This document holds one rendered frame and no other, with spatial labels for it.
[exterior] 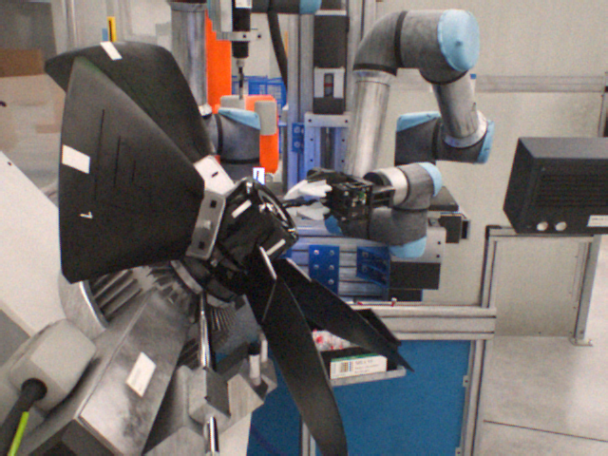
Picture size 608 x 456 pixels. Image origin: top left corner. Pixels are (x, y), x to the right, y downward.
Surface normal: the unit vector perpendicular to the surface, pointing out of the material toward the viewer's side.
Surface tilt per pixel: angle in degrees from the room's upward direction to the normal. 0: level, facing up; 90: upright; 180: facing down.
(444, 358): 90
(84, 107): 71
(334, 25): 90
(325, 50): 90
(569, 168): 105
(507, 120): 90
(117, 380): 50
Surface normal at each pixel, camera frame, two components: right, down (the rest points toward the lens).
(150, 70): 0.52, -0.53
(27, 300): 0.77, -0.61
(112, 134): 0.91, -0.12
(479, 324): 0.01, 0.30
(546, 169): 0.00, 0.54
